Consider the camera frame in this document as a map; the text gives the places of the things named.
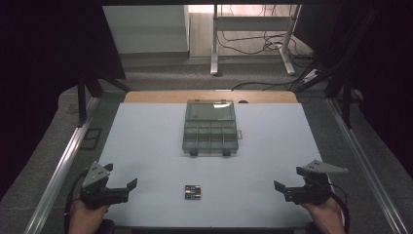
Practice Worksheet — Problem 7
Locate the long black floor cable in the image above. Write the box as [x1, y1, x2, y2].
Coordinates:
[231, 80, 295, 92]

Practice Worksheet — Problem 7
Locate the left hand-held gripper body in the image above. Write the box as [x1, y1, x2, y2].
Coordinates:
[79, 161, 129, 210]

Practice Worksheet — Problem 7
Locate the person's right hand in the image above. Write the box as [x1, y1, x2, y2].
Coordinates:
[300, 195, 346, 234]

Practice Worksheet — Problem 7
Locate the white desk frame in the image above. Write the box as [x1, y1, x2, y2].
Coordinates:
[209, 3, 302, 77]

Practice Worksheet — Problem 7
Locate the person's left hand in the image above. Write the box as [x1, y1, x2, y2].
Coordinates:
[67, 198, 110, 234]

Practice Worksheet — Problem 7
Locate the white power strip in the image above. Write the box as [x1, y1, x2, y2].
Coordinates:
[302, 68, 321, 83]

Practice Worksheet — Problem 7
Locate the wooden table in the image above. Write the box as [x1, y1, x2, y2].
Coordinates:
[124, 90, 299, 104]

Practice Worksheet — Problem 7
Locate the right hand-held gripper cable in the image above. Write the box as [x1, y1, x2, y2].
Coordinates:
[328, 182, 351, 234]

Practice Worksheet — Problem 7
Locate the white table mat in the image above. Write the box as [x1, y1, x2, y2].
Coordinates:
[97, 102, 349, 229]

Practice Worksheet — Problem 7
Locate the black metal stand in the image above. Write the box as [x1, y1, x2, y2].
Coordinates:
[75, 72, 132, 129]
[291, 6, 383, 130]

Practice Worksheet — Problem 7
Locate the clear plastic organizer box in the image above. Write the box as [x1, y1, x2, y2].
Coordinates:
[181, 98, 244, 157]

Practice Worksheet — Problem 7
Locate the left hand-held gripper cable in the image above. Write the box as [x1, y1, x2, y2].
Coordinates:
[63, 168, 90, 230]

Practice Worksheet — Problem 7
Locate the tangle of black floor cables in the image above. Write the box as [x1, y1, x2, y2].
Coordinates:
[216, 4, 315, 60]

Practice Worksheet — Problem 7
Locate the white cabinet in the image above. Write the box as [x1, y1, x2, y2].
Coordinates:
[102, 4, 191, 55]

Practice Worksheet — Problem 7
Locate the hand-held gripper cable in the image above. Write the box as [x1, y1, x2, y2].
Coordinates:
[328, 182, 351, 234]
[63, 168, 90, 230]

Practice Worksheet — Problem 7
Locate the aluminium rail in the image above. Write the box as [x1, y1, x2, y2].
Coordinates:
[325, 97, 411, 234]
[22, 97, 101, 234]

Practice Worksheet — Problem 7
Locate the dark curtain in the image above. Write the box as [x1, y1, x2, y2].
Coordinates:
[0, 0, 127, 201]
[293, 0, 413, 179]

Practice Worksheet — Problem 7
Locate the black floor socket plate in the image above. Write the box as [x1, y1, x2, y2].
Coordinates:
[80, 128, 103, 151]

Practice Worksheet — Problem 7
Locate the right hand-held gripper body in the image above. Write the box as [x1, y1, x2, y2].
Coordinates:
[282, 159, 349, 207]

